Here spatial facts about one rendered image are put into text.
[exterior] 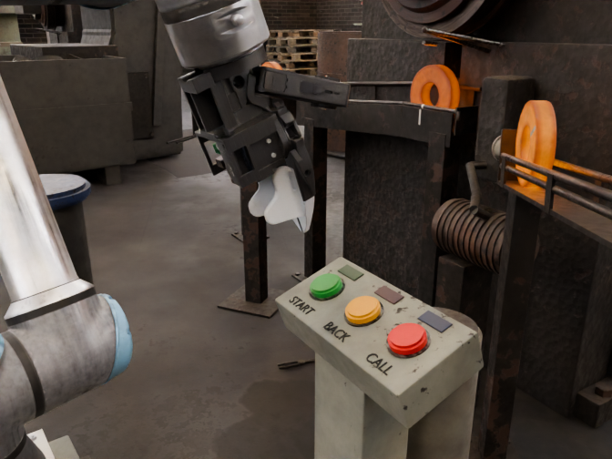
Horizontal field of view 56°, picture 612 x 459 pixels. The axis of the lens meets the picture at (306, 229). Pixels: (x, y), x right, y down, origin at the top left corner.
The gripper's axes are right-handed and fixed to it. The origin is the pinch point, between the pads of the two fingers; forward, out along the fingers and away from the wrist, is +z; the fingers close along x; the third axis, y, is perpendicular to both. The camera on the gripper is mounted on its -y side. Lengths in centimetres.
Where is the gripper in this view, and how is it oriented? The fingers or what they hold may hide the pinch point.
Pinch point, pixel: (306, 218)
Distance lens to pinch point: 65.9
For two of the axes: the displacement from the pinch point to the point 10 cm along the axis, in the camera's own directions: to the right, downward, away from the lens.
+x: 5.4, 2.6, -8.0
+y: -7.9, 4.9, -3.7
